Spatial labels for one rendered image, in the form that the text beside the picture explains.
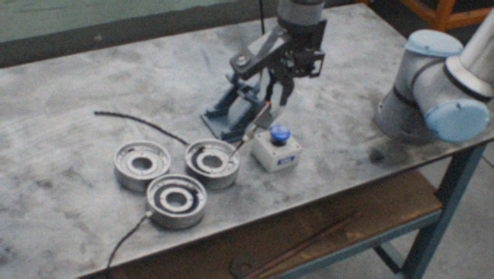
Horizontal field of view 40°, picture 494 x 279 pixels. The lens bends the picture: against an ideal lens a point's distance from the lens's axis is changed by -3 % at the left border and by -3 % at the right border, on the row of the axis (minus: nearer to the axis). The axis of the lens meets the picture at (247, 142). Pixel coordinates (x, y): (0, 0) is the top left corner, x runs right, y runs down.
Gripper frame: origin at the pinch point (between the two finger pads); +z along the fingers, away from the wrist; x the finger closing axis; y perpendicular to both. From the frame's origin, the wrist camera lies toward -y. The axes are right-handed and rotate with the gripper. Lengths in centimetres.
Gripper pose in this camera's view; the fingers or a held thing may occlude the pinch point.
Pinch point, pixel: (268, 109)
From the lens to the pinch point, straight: 131.8
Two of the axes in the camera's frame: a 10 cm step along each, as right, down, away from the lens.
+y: 8.7, -2.1, 4.4
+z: -1.5, 7.5, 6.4
